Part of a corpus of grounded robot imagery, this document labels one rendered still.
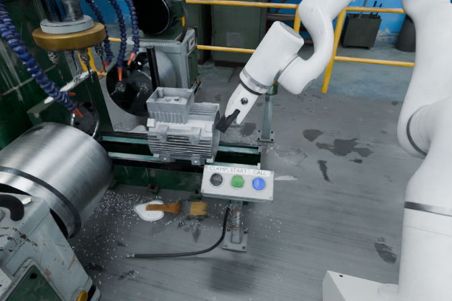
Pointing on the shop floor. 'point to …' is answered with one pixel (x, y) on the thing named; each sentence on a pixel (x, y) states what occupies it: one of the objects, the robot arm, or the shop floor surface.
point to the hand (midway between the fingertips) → (222, 124)
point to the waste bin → (407, 36)
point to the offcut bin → (360, 29)
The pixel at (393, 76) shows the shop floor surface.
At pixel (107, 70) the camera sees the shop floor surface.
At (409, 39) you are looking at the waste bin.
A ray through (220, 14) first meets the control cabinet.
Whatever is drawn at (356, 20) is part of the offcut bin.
